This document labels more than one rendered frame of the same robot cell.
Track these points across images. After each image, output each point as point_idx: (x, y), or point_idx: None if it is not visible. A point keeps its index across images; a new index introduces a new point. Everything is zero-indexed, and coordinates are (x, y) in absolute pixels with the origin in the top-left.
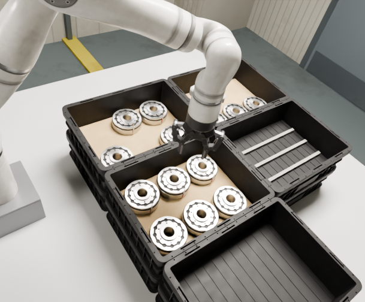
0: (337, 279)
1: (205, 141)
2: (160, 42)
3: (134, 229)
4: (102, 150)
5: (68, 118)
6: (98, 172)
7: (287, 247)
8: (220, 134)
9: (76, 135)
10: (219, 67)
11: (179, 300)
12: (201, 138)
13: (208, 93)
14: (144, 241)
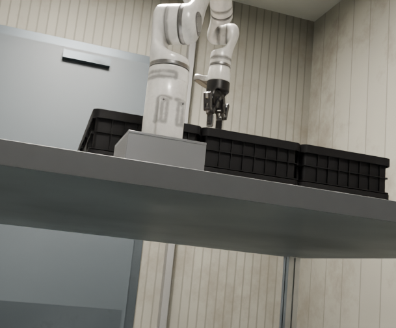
0: None
1: (224, 107)
2: (225, 10)
3: (264, 144)
4: None
5: (117, 111)
6: (194, 133)
7: None
8: (225, 103)
9: (140, 122)
10: (237, 34)
11: (327, 153)
12: (223, 103)
13: (230, 57)
14: (279, 141)
